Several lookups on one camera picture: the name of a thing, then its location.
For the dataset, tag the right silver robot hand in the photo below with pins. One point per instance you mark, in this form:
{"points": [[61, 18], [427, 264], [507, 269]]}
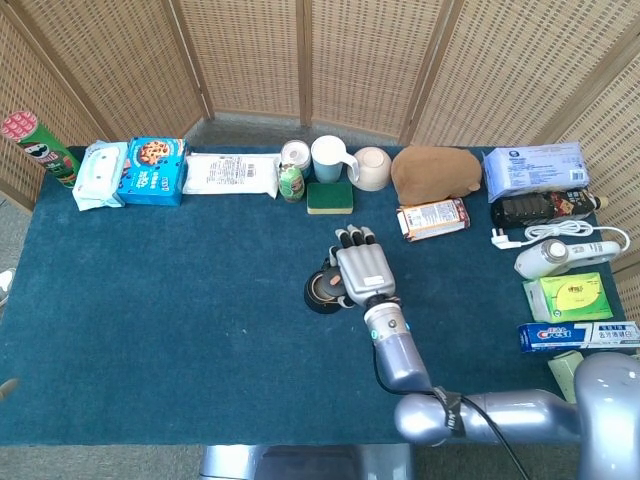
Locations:
{"points": [[362, 267]]}

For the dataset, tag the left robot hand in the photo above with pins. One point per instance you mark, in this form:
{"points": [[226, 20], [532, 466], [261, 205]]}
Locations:
{"points": [[7, 389]]}

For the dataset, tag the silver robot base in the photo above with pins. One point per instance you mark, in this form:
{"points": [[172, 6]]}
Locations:
{"points": [[305, 462]]}

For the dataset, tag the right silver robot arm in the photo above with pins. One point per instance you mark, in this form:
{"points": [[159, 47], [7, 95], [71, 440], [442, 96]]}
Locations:
{"points": [[500, 410]]}

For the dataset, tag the black teapot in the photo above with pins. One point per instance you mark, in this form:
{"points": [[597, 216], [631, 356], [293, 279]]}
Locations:
{"points": [[315, 300]]}

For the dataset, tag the green yellow sponge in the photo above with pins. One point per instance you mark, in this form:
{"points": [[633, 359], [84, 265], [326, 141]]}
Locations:
{"points": [[330, 197]]}

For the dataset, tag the brown orange snack package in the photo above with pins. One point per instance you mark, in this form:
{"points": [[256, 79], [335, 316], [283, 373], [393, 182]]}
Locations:
{"points": [[432, 219]]}

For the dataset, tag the cream ceramic cup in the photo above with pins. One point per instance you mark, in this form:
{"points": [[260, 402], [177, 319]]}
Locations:
{"points": [[372, 167]]}

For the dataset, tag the white shoe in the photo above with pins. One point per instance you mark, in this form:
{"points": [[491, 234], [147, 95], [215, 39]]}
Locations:
{"points": [[6, 286]]}

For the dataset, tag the small green bottle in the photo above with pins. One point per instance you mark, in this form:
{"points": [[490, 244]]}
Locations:
{"points": [[291, 184]]}

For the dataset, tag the brown plush toy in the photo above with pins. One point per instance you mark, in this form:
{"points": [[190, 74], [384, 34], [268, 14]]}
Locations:
{"points": [[435, 172]]}

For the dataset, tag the white plastic package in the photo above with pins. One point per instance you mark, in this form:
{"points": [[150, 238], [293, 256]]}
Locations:
{"points": [[230, 174]]}

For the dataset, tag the dark blue table cloth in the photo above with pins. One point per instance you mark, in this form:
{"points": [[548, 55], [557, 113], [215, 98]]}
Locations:
{"points": [[150, 300]]}

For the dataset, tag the dark snack bag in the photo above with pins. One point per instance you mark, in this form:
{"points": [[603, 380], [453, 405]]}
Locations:
{"points": [[540, 207]]}

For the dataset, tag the white handheld electric device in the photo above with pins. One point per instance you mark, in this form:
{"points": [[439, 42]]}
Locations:
{"points": [[550, 257]]}

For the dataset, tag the lilac tissue pack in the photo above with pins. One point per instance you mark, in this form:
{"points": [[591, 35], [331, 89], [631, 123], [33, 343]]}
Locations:
{"points": [[535, 170]]}

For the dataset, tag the green yellow tea box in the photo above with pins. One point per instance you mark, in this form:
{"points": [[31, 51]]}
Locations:
{"points": [[570, 295]]}

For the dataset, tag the blue Crest toothpaste box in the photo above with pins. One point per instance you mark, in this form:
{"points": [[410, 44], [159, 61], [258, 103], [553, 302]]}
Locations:
{"points": [[575, 337]]}

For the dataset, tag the blue cookie box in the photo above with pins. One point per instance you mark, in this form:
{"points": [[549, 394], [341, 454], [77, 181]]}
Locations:
{"points": [[152, 172]]}

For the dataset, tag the white wet wipes pack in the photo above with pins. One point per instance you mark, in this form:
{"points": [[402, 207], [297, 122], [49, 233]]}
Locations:
{"points": [[100, 175]]}

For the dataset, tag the green Pringles can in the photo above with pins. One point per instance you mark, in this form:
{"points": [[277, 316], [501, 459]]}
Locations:
{"points": [[47, 152]]}

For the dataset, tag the bamboo folding screen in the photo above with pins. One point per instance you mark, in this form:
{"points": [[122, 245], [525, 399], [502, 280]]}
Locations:
{"points": [[250, 50]]}

